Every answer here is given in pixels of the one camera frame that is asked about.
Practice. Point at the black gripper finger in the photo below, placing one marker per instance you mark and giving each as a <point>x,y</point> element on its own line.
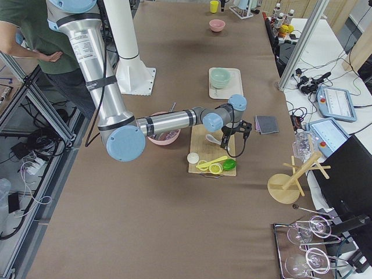
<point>246,134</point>
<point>225,140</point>

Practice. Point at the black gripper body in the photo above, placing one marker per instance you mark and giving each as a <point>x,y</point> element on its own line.
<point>226,130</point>

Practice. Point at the white ceramic spoon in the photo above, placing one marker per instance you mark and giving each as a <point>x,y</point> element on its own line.
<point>212,139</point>

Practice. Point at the small pink bowl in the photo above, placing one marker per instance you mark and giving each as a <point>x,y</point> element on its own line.
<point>217,25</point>

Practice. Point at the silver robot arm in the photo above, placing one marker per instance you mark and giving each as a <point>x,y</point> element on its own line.
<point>105,46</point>

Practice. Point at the large pink bowl with ice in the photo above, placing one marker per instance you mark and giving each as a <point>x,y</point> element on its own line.
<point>165,138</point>

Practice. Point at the bamboo cutting board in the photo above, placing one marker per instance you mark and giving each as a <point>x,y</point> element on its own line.
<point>208,151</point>

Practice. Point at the folded grey cloth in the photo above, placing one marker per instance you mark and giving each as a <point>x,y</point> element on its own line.
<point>266,124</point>

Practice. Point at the green lime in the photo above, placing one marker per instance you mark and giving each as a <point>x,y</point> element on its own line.
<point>229,164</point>

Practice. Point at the lemon slice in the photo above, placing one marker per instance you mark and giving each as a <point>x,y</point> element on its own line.
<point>201,165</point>

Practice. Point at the yellow plastic knife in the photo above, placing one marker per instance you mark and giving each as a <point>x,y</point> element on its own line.
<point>220,159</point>

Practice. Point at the beige rectangular tray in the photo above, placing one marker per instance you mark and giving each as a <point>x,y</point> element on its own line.
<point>234,86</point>

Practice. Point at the green stacked bowls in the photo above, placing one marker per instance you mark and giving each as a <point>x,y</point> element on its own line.
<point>219,78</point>

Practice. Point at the wooden mug tree stand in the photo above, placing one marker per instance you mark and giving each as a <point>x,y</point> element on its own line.
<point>287,189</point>

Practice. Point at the blue teach pendant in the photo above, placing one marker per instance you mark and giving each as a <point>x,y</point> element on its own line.
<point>336,103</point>
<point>329,135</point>

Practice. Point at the black monitor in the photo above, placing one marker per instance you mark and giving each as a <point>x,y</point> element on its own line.
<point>348,189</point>

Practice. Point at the yellow cup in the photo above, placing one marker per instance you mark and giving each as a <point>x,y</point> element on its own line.
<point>214,4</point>

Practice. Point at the wine glass rack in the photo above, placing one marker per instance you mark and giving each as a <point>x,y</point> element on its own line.
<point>315,247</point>

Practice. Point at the person in green shirt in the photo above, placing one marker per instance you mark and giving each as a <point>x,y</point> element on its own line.
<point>25,34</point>

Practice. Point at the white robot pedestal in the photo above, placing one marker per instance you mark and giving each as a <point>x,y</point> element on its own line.
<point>133,77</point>

